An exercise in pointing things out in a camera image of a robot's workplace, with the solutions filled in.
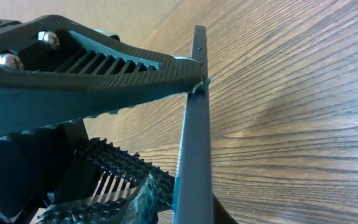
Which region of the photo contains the Samsung Galaxy smartphone blue screen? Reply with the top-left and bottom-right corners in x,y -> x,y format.
172,26 -> 214,223

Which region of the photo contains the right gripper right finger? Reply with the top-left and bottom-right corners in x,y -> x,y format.
35,137 -> 239,224

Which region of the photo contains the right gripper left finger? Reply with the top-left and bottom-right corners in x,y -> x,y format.
0,15 -> 204,137

